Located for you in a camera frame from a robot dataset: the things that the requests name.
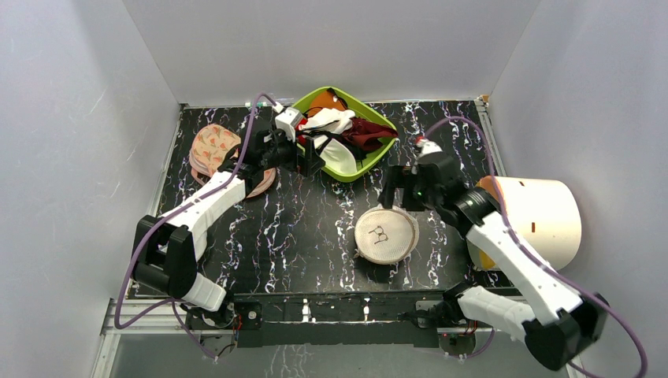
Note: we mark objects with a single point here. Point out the pale green bra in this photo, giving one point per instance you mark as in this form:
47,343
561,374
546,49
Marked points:
337,157

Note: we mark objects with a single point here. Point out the pink floral laundry bag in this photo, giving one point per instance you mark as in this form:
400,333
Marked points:
208,150

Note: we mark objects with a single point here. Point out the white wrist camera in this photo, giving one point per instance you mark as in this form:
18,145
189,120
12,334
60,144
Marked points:
424,146
288,120

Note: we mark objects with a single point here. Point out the orange bra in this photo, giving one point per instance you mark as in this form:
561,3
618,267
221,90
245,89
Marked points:
328,99

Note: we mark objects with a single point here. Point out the dark red bra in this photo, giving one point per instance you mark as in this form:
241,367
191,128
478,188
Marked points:
367,135

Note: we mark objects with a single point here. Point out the white mesh laundry bag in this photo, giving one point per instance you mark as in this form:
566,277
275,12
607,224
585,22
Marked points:
386,236

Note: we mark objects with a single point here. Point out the aluminium frame rail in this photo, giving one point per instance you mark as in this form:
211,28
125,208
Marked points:
157,341

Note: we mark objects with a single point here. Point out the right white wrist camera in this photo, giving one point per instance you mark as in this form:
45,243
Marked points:
424,146

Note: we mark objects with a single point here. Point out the white cylindrical drum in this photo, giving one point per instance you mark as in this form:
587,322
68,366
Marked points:
544,213

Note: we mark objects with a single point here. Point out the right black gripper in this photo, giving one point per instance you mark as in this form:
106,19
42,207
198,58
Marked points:
406,177

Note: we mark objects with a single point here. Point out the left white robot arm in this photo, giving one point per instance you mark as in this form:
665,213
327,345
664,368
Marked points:
167,248

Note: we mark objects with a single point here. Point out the green plastic basket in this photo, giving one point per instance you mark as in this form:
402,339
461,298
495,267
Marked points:
365,160

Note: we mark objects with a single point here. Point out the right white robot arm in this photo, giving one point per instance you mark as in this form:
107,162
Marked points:
554,321

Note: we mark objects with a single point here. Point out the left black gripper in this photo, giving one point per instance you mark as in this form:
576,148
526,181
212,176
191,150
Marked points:
311,162

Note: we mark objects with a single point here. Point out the red garment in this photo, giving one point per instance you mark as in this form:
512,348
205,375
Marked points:
299,127

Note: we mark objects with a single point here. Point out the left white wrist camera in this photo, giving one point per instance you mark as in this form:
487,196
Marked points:
288,120

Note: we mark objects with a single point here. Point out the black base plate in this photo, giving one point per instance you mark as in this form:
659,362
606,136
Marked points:
416,318

